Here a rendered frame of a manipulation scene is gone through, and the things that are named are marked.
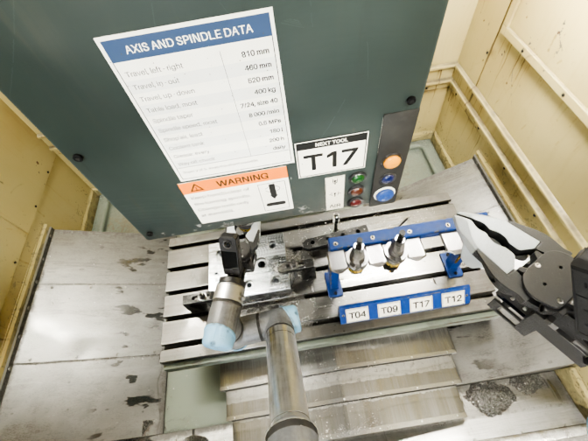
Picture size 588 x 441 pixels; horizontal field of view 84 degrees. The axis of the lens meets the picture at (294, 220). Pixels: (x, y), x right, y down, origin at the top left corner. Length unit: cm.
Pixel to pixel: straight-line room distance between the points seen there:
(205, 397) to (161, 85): 132
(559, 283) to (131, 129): 50
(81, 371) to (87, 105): 134
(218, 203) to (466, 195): 132
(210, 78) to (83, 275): 149
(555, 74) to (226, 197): 112
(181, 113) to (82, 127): 11
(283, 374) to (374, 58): 60
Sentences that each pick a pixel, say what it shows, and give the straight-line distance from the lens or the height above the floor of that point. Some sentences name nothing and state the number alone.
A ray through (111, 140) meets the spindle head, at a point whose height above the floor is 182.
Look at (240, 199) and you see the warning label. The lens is 52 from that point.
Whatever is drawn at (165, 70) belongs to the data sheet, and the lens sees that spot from 38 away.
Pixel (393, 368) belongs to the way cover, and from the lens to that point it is 137.
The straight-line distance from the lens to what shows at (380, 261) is 96.
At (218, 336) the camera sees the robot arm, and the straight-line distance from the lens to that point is 81.
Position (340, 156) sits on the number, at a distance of 47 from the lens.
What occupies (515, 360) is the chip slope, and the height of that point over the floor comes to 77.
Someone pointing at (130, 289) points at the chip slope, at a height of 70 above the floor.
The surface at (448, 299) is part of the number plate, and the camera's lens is 126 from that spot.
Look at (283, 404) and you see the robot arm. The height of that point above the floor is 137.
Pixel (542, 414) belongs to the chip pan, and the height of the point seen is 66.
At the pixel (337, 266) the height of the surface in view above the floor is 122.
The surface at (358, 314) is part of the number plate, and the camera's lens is 119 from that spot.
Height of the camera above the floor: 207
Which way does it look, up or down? 57 degrees down
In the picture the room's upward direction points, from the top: 11 degrees counter-clockwise
